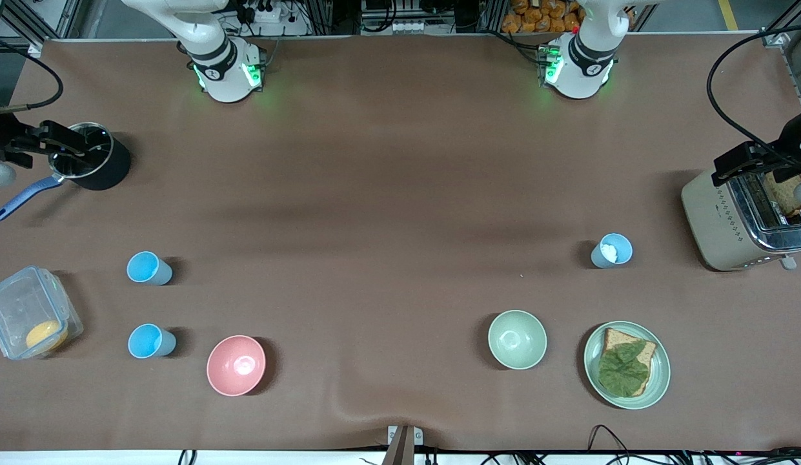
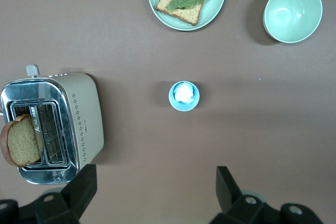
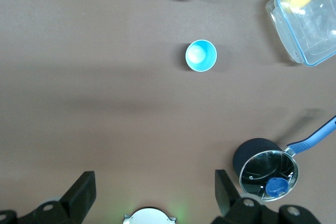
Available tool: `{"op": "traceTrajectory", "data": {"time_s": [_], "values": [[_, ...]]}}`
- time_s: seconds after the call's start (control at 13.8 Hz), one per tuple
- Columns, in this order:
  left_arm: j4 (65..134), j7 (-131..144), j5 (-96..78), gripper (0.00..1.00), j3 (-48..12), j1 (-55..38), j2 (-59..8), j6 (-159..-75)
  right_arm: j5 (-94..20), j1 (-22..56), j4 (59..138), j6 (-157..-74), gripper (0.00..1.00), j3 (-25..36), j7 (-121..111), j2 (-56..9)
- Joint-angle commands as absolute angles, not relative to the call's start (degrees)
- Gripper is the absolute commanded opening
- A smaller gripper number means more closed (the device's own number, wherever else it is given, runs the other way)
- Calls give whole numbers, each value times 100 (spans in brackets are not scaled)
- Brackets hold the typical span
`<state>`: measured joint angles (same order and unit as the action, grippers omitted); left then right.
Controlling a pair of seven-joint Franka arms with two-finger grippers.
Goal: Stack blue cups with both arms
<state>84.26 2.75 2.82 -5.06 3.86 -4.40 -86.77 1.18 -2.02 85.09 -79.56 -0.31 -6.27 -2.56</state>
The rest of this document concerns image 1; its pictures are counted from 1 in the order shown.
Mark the clear plastic food container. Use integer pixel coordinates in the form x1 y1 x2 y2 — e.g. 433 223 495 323
0 265 85 360

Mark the green lettuce leaf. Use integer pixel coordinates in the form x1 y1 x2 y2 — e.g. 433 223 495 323
598 341 651 397

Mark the black pot with blue handle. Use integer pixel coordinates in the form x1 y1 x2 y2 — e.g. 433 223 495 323
0 121 132 222

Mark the black looped floor cable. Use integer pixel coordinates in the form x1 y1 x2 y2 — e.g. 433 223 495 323
587 424 634 456

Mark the blue plastic cup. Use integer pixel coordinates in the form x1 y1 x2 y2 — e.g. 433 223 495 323
128 323 177 359
127 251 174 286

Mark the pale green plate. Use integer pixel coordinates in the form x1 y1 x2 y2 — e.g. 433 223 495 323
583 321 671 410

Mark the blue cup with white paper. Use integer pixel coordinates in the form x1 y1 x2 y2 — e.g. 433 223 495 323
591 232 633 269

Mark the pink bowl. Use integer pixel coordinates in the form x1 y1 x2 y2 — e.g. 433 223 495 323
207 335 267 397

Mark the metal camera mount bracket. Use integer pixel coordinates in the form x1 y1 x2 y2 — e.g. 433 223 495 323
382 424 424 465

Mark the brown bread slice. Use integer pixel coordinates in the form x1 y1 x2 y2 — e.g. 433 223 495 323
599 327 658 397

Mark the brown toast slice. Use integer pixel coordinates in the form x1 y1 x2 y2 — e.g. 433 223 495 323
764 172 801 218

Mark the pale green bowl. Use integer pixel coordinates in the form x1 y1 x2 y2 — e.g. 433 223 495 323
487 310 548 371

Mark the beige chrome toaster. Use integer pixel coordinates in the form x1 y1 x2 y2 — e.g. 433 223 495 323
681 167 801 272

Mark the orange round food piece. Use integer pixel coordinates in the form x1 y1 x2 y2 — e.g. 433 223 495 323
25 320 69 353

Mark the bag of orange buns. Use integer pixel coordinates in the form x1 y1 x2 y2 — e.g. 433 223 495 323
502 0 583 35

